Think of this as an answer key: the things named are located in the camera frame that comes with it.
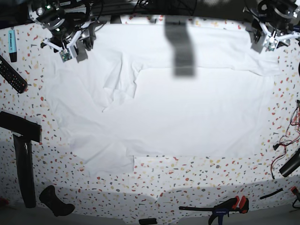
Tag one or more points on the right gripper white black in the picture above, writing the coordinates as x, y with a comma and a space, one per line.
67, 39

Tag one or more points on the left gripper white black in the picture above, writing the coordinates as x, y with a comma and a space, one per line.
268, 37

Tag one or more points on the white T-shirt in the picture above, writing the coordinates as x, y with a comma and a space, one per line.
161, 90

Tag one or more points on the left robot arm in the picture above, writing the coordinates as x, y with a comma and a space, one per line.
275, 23

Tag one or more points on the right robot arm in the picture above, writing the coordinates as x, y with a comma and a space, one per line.
48, 13

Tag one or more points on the blue highlighter pen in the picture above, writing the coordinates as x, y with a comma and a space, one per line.
12, 46

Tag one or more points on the black remote control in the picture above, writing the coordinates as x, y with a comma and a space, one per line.
12, 77

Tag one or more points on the black cylinder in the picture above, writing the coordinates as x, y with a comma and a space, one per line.
291, 165

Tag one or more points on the small red black connector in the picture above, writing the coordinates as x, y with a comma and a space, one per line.
294, 190

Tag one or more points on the black game controller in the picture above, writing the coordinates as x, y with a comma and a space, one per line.
59, 208

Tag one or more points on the black and red bar clamp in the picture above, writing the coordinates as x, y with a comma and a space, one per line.
219, 211

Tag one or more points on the small black box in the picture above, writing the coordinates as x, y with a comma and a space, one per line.
148, 221

